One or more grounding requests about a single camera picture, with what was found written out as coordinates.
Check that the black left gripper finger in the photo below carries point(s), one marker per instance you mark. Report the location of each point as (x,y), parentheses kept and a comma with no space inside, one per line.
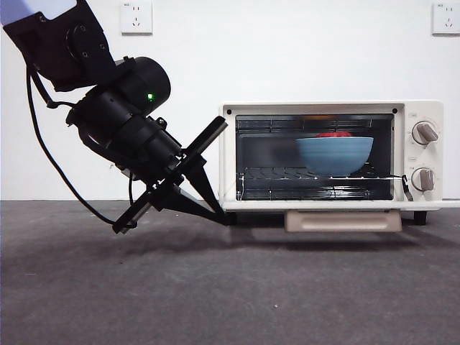
(187,209)
(205,187)

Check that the blue ribbed bowl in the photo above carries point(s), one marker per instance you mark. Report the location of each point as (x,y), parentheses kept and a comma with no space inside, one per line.
(334,158)

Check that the red yellow apple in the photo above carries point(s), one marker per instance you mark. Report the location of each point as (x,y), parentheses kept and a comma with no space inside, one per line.
(334,134)

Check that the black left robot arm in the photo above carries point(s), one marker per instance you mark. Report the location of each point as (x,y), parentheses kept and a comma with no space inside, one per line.
(90,46)

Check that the cream toaster oven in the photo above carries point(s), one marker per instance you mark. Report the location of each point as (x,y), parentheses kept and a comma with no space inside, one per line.
(316,107)

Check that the beige oven knob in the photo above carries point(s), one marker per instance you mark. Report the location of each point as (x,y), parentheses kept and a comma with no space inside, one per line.
(424,133)
(423,179)

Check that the white wall socket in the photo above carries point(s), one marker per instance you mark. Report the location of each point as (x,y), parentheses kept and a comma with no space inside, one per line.
(447,21)
(136,18)

